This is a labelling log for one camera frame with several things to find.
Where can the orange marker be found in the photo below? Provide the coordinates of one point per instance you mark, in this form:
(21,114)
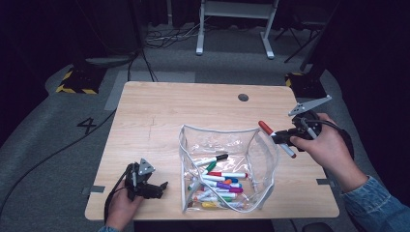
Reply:
(228,181)

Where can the black folding stand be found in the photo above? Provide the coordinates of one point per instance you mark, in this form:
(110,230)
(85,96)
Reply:
(301,49)

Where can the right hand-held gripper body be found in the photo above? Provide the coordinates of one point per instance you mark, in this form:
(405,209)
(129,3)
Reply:
(304,124)

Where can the clear plastic pouch white trim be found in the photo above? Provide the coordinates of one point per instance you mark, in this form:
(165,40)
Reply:
(219,141)

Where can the yellow marker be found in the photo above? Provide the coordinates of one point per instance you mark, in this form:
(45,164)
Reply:
(209,204)

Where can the black base with yellow stripes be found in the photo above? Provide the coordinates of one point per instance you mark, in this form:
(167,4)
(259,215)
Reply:
(309,87)
(83,80)

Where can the dark green marker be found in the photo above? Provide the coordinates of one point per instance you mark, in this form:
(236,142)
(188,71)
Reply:
(211,166)

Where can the light blue marker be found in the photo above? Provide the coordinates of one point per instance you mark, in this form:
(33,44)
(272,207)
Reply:
(239,185)

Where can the grey tape strip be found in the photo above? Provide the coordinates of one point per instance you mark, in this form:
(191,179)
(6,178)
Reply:
(324,181)
(95,189)

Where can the white metal desk frame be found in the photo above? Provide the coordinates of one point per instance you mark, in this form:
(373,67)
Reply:
(238,9)

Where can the person's left hand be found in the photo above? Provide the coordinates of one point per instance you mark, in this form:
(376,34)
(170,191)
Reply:
(122,209)

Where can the magenta marker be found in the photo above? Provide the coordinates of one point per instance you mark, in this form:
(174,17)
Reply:
(237,190)

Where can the light green marker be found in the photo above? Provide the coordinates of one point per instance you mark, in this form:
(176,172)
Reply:
(229,195)

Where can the black marker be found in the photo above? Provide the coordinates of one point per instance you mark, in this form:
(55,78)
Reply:
(209,160)

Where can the person's right hand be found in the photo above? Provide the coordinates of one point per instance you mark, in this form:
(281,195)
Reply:
(332,151)

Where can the vermilion red marker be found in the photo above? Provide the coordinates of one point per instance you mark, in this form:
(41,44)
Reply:
(265,126)

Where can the purple marker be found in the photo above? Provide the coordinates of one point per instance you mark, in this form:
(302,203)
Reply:
(223,185)

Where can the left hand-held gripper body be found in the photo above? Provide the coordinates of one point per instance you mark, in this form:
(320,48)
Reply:
(145,168)

